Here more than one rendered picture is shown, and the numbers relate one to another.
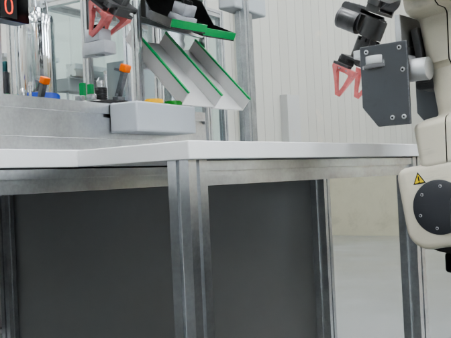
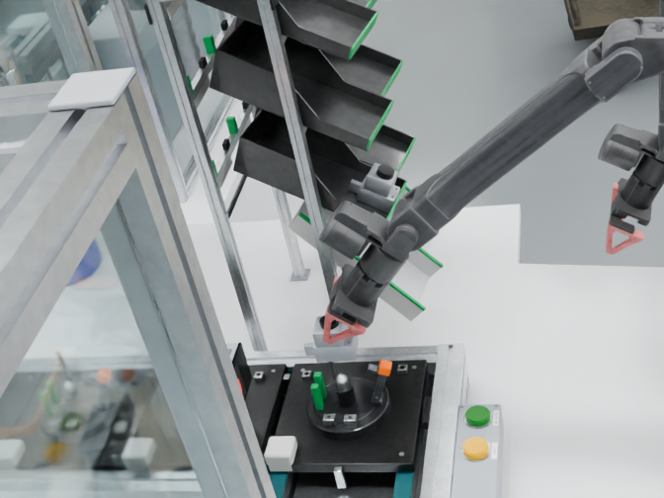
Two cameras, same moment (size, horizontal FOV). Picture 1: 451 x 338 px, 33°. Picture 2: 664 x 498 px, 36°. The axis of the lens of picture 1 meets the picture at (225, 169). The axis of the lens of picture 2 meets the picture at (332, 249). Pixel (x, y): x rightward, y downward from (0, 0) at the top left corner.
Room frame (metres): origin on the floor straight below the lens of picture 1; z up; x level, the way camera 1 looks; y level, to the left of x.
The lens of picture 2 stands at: (0.54, 0.56, 2.17)
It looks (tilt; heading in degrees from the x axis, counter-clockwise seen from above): 35 degrees down; 346
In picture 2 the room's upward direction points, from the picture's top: 13 degrees counter-clockwise
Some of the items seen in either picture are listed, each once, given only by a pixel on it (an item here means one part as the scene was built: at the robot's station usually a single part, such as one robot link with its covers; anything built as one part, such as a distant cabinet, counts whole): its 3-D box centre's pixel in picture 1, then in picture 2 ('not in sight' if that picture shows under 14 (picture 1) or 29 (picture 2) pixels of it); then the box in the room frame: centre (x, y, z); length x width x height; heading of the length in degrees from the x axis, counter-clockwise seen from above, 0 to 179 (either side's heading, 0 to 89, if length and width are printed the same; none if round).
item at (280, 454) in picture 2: not in sight; (282, 454); (1.75, 0.42, 0.97); 0.05 x 0.05 x 0.04; 59
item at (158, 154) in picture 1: (203, 159); (494, 425); (1.73, 0.05, 0.84); 0.90 x 0.70 x 0.03; 142
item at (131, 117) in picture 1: (154, 119); (477, 463); (1.59, 0.14, 0.93); 0.21 x 0.07 x 0.06; 149
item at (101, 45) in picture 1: (96, 41); (327, 336); (1.78, 0.29, 1.14); 0.08 x 0.04 x 0.07; 59
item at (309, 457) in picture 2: not in sight; (350, 413); (1.78, 0.28, 0.96); 0.24 x 0.24 x 0.02; 59
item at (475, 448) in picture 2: (154, 104); (475, 450); (1.59, 0.14, 0.96); 0.04 x 0.04 x 0.02
